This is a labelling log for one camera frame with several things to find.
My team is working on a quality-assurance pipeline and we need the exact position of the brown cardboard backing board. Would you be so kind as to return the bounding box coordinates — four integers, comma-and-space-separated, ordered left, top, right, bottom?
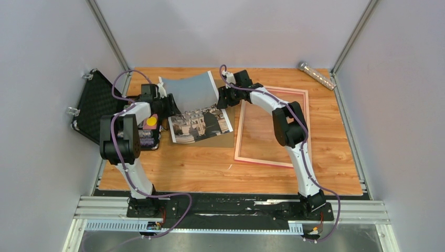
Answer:
187, 79, 237, 148

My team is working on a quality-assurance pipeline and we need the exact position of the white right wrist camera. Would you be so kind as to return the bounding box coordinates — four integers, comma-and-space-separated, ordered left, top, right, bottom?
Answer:
221, 70, 236, 88

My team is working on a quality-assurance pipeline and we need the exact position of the yellow round chip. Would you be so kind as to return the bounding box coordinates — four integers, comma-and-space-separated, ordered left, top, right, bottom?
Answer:
146, 117, 157, 127

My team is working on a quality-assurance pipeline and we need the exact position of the glittery silver tube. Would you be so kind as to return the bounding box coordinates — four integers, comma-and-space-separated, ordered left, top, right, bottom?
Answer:
298, 61, 336, 91

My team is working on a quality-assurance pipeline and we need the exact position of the wooden picture frame pink inlay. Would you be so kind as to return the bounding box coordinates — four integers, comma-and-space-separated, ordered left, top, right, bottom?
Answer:
234, 86, 310, 168

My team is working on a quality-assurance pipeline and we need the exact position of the black poker chip case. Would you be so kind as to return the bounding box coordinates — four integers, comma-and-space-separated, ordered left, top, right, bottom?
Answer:
71, 69, 141, 145

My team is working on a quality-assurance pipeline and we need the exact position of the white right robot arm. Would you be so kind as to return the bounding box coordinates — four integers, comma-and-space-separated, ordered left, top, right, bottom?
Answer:
217, 65, 326, 219

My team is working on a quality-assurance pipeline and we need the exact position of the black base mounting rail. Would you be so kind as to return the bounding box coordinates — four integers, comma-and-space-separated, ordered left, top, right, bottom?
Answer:
126, 193, 337, 230

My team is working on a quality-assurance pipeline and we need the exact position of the city buildings photo print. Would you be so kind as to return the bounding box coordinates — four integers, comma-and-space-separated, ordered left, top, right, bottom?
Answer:
158, 71, 233, 144

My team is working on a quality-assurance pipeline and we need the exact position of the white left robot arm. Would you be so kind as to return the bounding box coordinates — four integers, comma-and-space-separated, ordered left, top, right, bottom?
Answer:
99, 82, 180, 217

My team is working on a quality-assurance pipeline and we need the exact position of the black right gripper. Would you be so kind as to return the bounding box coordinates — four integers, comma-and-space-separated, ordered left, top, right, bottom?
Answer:
217, 85, 242, 110

